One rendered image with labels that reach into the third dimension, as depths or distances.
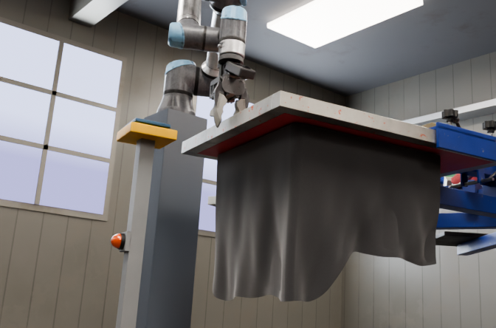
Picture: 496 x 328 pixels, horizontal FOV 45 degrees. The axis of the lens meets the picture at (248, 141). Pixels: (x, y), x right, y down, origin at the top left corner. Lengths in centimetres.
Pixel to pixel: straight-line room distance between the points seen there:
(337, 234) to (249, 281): 27
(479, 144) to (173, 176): 106
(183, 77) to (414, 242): 114
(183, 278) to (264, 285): 71
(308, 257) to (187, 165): 92
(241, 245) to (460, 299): 448
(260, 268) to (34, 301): 353
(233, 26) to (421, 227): 75
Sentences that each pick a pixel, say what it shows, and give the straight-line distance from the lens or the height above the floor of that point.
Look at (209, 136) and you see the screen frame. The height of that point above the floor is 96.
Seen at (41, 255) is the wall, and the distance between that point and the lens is 496.
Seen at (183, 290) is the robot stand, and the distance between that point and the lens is 222.
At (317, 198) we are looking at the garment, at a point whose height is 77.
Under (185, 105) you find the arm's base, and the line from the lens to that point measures 233.
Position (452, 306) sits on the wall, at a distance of 603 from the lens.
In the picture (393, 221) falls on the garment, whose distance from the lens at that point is 163.
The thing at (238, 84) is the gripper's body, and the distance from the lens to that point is 168.
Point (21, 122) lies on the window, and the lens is 500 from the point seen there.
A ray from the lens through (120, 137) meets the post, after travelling 167.
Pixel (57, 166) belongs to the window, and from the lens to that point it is 504.
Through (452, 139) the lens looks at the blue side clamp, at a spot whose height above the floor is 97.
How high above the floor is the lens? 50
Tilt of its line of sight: 15 degrees up
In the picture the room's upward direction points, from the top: 4 degrees clockwise
